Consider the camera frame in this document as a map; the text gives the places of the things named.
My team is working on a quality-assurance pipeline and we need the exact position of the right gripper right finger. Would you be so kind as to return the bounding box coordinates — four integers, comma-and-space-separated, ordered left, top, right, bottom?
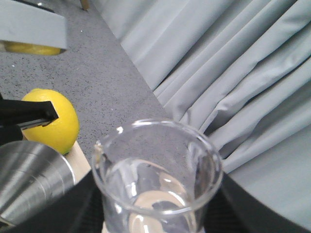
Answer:
206, 173, 309, 233

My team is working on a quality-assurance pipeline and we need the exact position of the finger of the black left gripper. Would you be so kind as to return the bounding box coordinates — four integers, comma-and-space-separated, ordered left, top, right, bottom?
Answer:
0, 97, 58, 128

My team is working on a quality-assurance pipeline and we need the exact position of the glass beaker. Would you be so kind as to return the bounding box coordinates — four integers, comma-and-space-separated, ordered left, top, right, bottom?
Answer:
91, 119, 223, 233

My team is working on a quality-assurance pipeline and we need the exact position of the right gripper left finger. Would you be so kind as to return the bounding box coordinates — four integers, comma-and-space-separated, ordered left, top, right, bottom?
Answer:
1, 171, 104, 233

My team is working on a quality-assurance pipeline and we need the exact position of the grey curtain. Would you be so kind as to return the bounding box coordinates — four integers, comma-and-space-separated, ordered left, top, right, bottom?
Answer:
94, 0, 311, 229

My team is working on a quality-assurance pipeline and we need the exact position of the yellow lemon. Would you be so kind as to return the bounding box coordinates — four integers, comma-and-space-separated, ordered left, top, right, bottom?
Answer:
22, 88, 80, 154

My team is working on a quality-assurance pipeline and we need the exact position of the steel double jigger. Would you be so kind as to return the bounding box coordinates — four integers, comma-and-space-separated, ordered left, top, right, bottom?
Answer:
0, 140, 76, 226

